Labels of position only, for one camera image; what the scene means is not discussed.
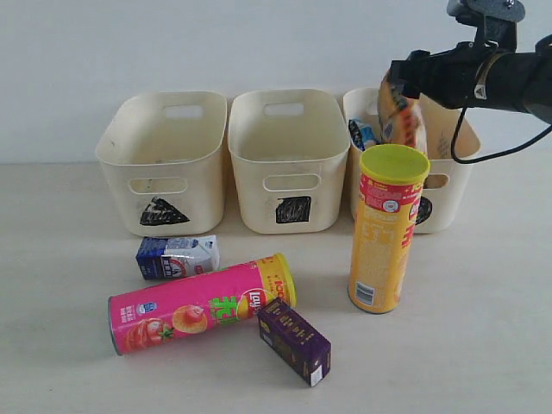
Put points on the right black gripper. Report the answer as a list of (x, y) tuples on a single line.
[(448, 77)]

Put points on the orange snack bag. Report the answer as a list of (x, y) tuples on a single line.
[(403, 116)]

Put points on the blue snack bag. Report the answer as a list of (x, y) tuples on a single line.
[(362, 134)]

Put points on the pink chips can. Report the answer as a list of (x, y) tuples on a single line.
[(159, 314)]

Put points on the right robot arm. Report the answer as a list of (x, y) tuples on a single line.
[(479, 77)]

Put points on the yellow chips can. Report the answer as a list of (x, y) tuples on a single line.
[(389, 195)]

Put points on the middle cream plastic bin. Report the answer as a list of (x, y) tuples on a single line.
[(289, 151)]

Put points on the left cream plastic bin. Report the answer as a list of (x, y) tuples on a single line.
[(163, 159)]

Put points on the purple small box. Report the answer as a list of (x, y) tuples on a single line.
[(302, 347)]

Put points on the blue white milk carton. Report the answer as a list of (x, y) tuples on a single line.
[(177, 257)]

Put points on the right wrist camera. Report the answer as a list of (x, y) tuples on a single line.
[(495, 20)]

